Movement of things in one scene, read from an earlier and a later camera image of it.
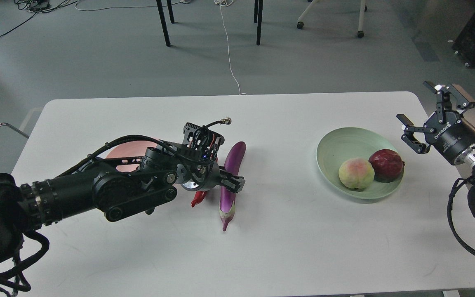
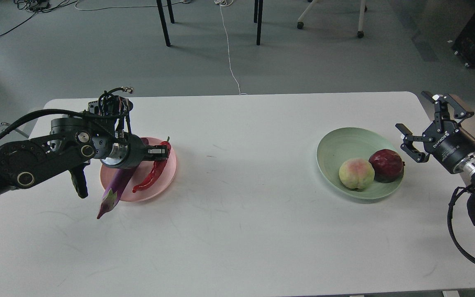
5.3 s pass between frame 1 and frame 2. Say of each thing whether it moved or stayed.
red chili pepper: moved
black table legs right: stayed
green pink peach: stayed
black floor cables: stayed
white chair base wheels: stayed
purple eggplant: moved
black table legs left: stayed
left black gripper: moved
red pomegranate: stayed
